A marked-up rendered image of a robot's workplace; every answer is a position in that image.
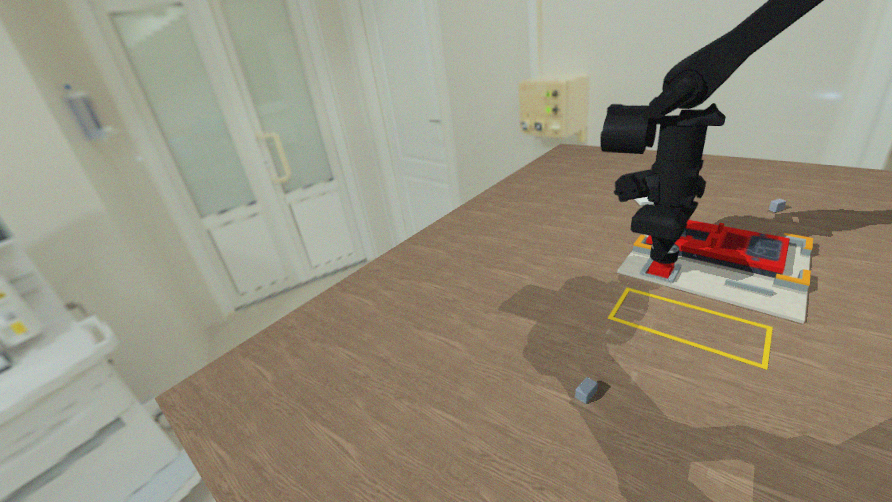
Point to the black wheel with white hub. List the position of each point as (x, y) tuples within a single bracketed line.
[(671, 256)]

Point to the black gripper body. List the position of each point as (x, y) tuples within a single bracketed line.
[(679, 184)]

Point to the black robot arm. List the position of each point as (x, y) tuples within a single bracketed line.
[(629, 129)]

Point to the yellow rectangular outline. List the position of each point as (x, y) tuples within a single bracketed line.
[(766, 351)]

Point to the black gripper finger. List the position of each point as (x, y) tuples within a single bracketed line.
[(661, 246), (689, 209)]

